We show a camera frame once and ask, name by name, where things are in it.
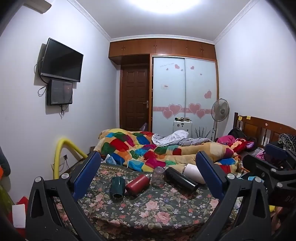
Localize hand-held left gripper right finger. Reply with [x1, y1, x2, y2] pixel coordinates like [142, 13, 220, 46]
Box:
[195, 151, 272, 241]

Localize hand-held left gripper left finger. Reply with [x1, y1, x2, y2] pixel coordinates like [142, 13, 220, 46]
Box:
[25, 151, 107, 241]

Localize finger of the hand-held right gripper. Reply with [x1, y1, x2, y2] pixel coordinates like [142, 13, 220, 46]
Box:
[242, 154, 278, 179]
[264, 143, 290, 161]

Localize white cup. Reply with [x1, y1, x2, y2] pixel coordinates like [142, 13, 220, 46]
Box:
[182, 163, 207, 185]

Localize dark green cup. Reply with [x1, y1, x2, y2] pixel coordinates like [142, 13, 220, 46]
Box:
[110, 176, 126, 201]

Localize clear glass cup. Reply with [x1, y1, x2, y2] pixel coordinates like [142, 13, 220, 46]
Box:
[151, 166, 167, 186]

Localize dark dotted cloth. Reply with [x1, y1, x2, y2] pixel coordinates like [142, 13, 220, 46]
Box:
[277, 133, 296, 151]

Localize red plush toy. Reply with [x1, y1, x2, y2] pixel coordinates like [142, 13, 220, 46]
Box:
[228, 138, 255, 154]

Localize wooden bed headboard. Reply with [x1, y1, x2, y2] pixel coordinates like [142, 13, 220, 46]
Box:
[233, 112, 296, 149]

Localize black thermos bottle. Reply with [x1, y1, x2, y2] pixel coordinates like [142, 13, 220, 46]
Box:
[165, 167, 199, 194]

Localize yellow foam pipe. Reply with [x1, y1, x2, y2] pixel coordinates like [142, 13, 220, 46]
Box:
[53, 138, 90, 180]

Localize black backpack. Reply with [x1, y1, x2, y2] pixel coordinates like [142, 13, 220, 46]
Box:
[228, 127, 247, 140]

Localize pink clothing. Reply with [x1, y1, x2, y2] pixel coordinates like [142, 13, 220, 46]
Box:
[215, 135, 237, 146]

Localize dried branches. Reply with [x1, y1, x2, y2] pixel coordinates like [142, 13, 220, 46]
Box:
[195, 126, 212, 140]

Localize colourful patchwork quilt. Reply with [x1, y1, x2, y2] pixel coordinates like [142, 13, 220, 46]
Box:
[94, 128, 242, 174]

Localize grey blanket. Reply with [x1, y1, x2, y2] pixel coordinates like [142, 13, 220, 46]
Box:
[151, 130, 213, 147]

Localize red thermos bottle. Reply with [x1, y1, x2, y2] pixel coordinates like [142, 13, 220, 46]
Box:
[125, 174, 151, 196]

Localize small white cabinet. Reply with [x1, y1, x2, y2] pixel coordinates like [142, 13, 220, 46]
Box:
[173, 118, 194, 139]

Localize standing electric fan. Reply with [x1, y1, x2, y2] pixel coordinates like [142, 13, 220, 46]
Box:
[210, 98, 230, 142]

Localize floral bed sheet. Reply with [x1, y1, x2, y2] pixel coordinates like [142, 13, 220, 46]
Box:
[53, 162, 244, 235]

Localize white paper sheet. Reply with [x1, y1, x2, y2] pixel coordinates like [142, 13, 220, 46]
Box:
[11, 204, 26, 229]

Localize glass sliding-door wardrobe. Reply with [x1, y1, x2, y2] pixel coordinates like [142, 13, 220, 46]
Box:
[151, 54, 219, 142]

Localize brown wooden door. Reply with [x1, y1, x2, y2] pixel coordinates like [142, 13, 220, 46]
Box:
[120, 65, 150, 133]

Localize wooden overhead cabinet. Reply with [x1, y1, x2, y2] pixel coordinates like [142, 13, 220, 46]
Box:
[109, 38, 217, 66]

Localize white air conditioner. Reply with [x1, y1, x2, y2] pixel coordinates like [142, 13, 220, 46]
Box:
[30, 0, 53, 14]

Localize ceiling light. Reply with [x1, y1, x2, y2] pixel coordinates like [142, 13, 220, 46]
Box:
[121, 0, 210, 15]

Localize black monitor cable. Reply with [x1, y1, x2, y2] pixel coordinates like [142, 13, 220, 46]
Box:
[59, 104, 70, 119]

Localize small black wall monitor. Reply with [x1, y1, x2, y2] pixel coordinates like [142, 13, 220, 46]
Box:
[47, 79, 73, 106]

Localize black wall cable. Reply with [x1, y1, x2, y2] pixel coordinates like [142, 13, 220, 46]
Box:
[34, 57, 48, 97]

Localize wall-mounted black television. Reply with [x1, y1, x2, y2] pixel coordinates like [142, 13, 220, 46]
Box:
[40, 38, 84, 83]

